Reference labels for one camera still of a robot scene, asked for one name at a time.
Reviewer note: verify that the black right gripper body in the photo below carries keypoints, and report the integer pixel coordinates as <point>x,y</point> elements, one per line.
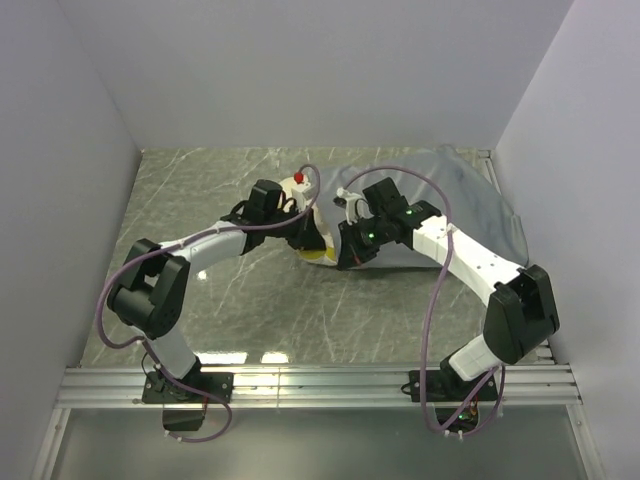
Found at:
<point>364,238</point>

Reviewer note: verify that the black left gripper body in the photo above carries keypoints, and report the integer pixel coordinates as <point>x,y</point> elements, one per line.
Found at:
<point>297,231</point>

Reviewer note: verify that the cream quilted pillow yellow edge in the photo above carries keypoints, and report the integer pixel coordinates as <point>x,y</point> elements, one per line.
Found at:
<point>328,257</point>

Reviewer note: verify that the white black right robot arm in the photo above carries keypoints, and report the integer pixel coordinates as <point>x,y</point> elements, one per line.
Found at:
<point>427,231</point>

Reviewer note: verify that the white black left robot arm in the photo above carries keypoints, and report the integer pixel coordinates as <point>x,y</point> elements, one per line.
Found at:
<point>149,295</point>

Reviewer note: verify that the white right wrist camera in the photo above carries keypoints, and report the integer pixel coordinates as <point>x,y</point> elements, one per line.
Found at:
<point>349,202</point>

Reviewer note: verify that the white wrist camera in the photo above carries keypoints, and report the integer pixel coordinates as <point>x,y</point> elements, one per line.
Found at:
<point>349,202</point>
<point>302,191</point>

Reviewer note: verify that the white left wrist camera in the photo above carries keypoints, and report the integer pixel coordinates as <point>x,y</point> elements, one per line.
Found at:
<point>302,191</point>

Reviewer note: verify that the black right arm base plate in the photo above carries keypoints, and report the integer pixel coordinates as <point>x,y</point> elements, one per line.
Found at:
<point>425,387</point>

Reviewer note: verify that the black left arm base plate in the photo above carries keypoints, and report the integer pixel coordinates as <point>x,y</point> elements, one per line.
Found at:
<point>159,390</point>

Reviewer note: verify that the aluminium right side rail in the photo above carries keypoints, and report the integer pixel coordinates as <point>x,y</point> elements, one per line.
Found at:
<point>521,311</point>

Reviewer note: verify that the aluminium front rail frame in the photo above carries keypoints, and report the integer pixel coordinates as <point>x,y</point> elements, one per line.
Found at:
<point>333,386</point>

